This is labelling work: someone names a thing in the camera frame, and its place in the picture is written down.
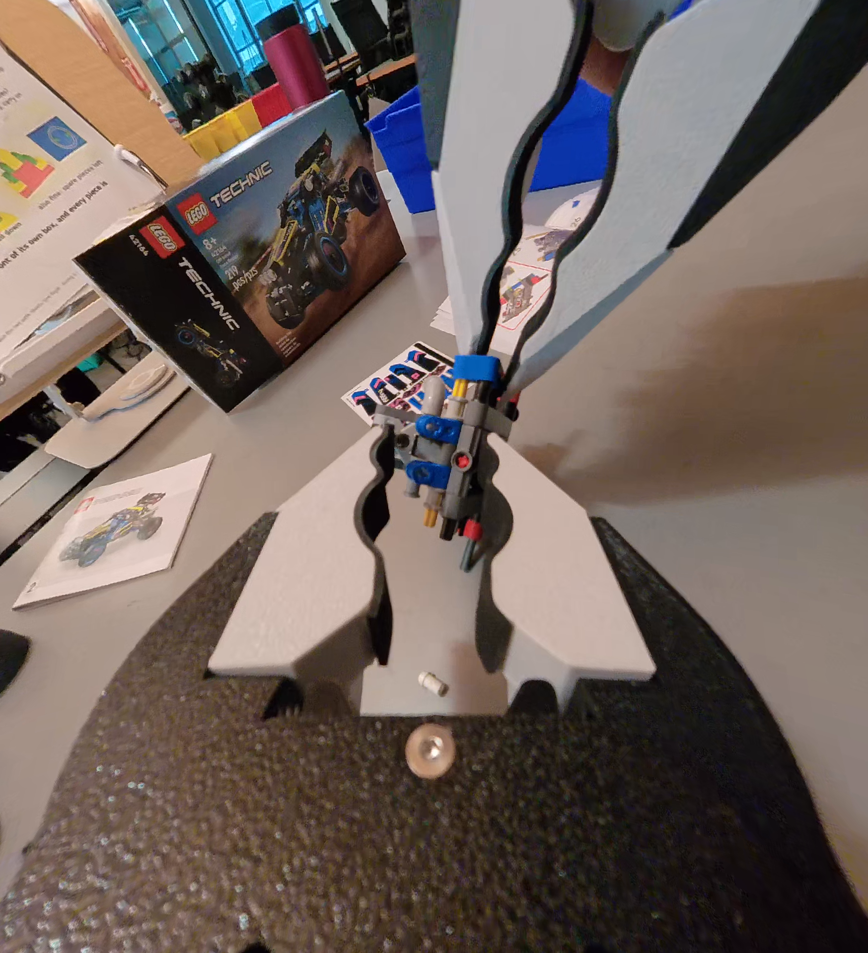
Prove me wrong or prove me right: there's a background wooden table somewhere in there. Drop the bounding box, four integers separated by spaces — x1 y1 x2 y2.
326 52 416 94

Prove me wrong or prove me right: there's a lego set box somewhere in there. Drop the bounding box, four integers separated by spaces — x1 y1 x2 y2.
75 91 408 414

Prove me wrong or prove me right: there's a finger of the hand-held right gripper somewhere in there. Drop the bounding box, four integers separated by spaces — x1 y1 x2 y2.
509 0 845 391
412 0 592 357

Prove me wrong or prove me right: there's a blue plastic bin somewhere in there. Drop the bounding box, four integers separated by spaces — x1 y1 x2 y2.
367 78 617 213

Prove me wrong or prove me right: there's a grey and blue lego assembly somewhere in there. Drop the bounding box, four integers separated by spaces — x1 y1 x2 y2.
374 375 520 572

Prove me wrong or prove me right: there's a closed lego instruction booklet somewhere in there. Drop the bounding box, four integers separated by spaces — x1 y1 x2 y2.
14 452 213 612

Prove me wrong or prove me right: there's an open lego instruction booklet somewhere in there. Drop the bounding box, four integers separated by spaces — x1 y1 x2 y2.
430 178 606 340

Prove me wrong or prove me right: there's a white sheet holder base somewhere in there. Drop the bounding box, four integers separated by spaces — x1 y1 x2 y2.
0 293 126 407

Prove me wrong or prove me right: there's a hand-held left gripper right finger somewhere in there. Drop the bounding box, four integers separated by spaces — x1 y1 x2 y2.
472 428 659 708

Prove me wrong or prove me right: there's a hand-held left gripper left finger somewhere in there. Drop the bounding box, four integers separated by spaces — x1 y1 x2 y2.
207 428 395 679

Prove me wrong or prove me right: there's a white printed instruction sheet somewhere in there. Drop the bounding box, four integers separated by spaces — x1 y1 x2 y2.
0 0 167 381

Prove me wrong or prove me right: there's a maroon tumbler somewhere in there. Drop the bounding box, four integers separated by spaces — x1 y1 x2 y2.
264 24 331 112

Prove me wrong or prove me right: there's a person's right hand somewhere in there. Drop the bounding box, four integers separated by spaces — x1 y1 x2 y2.
580 37 633 94

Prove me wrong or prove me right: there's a yellow plastic bin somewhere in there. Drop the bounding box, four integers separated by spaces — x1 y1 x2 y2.
183 100 264 161

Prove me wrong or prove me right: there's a lego sticker sheet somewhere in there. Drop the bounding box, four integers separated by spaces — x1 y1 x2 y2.
342 341 457 427

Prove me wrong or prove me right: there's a brown cardboard box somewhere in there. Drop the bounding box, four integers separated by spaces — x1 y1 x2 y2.
0 0 204 188

